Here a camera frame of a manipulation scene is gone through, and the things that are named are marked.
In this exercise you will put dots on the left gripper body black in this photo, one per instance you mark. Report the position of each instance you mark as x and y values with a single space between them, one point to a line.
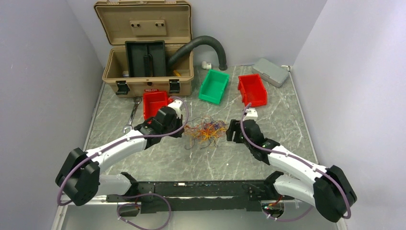
176 124

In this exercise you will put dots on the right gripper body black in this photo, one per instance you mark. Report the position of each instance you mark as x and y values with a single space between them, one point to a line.
235 126

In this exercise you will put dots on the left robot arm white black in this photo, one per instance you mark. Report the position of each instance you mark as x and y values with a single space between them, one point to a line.
81 177

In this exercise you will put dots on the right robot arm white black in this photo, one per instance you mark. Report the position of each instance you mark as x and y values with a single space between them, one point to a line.
327 189

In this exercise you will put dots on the red plastic bin left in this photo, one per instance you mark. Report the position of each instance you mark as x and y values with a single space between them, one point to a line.
153 101

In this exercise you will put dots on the red plastic bin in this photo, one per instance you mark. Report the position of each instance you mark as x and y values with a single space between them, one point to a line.
153 101
252 90

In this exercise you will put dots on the silver wrench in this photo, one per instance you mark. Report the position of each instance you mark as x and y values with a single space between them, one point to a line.
128 127

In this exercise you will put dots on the red plastic bin right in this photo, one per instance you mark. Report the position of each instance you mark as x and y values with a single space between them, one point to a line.
252 90

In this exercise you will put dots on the green plastic bin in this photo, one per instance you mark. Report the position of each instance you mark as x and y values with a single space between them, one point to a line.
213 87

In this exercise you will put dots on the grey plastic case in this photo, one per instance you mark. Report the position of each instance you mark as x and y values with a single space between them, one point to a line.
270 72

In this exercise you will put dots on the black toolbox tray insert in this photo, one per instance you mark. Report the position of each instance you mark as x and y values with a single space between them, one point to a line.
146 59

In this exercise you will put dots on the white pipe fitting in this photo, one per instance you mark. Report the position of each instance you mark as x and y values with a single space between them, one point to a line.
205 65

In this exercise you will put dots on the tan plastic toolbox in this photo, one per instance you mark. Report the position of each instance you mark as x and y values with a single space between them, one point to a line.
143 36

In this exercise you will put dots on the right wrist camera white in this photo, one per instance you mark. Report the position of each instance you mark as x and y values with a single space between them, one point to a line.
250 114

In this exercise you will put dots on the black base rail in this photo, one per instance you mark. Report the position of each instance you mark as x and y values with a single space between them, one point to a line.
248 195

